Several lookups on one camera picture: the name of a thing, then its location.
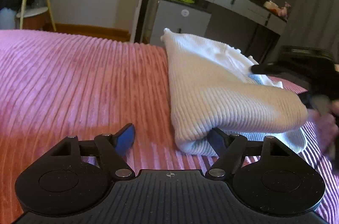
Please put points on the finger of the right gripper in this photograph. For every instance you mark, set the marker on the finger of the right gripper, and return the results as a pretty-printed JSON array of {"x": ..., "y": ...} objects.
[
  {"x": 269, "y": 69},
  {"x": 307, "y": 99}
]

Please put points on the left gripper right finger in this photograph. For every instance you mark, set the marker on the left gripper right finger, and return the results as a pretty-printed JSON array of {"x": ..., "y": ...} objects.
[{"x": 230, "y": 150}]

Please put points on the pink plush toy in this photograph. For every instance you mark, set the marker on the pink plush toy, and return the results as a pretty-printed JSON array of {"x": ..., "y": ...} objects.
[{"x": 284, "y": 11}]

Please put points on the white knit sweater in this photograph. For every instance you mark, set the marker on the white knit sweater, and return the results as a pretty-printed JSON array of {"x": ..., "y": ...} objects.
[{"x": 211, "y": 86}]

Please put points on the white trash bin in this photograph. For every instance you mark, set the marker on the white trash bin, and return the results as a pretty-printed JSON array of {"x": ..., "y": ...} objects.
[{"x": 7, "y": 19}]

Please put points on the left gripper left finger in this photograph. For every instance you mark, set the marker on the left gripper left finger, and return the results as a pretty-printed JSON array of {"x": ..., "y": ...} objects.
[{"x": 111, "y": 151}]

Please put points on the grey bedside cabinet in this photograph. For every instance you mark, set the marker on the grey bedside cabinet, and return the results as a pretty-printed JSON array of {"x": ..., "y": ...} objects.
[{"x": 179, "y": 18}]

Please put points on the grey vanity desk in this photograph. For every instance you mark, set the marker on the grey vanity desk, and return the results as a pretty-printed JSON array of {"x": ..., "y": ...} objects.
[{"x": 245, "y": 25}]

